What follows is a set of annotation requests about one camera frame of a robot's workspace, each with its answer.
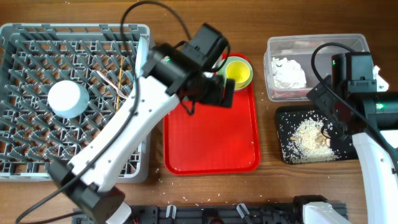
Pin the clear plastic bin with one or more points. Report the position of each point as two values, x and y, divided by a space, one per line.
300 49

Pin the white plastic fork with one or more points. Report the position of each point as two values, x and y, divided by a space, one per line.
109 82

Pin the red snack wrapper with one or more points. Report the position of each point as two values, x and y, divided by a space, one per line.
289 94

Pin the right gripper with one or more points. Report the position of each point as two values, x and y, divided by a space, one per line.
320 96

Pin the small light blue bowl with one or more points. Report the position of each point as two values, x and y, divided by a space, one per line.
68 99

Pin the yellow cup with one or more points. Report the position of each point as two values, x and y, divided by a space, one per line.
239 71

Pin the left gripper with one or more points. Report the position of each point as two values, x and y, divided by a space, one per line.
216 96

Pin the wooden chopstick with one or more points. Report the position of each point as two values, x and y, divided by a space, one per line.
119 83

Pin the red serving tray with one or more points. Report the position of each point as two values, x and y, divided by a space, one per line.
214 140

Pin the white napkin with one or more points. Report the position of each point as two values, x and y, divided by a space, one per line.
288 74

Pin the large light blue plate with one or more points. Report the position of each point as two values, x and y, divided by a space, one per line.
141 56

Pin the leftover rice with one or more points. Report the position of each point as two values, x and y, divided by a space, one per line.
301 138

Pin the grey dishwasher rack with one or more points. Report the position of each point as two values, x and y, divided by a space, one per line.
34 57

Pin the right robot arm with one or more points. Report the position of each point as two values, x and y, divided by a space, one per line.
376 147

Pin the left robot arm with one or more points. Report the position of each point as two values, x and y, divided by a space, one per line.
89 178

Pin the black waste tray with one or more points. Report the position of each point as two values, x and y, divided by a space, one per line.
343 147

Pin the green bowl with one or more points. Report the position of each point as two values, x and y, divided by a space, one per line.
222 71

